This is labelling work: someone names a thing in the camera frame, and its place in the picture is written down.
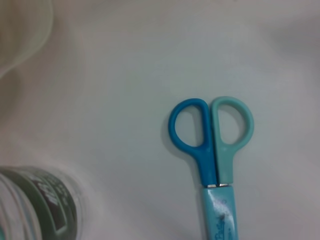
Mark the blue plastic scissors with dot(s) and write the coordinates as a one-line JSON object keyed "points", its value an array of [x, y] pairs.
{"points": [[207, 160]]}

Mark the clear bottle with green label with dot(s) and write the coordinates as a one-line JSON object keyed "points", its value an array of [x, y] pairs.
{"points": [[42, 200]]}

